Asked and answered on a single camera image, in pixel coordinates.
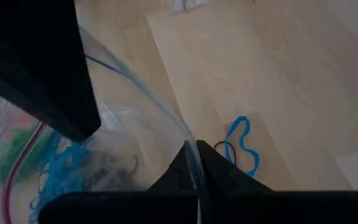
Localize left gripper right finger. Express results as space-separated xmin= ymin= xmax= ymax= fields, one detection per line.
xmin=196 ymin=139 xmax=358 ymax=224

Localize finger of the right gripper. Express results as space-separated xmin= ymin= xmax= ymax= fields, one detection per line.
xmin=0 ymin=0 xmax=102 ymax=143

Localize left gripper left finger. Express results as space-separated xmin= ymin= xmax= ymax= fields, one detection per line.
xmin=39 ymin=142 xmax=198 ymax=224

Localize clear zip bag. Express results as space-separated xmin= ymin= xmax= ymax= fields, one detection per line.
xmin=0 ymin=26 xmax=211 ymax=224

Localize green rubber bands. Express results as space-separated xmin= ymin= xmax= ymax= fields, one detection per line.
xmin=0 ymin=124 xmax=52 ymax=183

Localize dark rubber bands pile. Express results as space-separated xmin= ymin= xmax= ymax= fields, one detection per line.
xmin=85 ymin=152 xmax=140 ymax=191

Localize loose dark rubber bands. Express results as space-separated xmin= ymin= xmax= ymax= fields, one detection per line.
xmin=213 ymin=141 xmax=237 ymax=166

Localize single blue rubber band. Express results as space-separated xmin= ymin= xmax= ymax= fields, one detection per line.
xmin=224 ymin=115 xmax=260 ymax=178

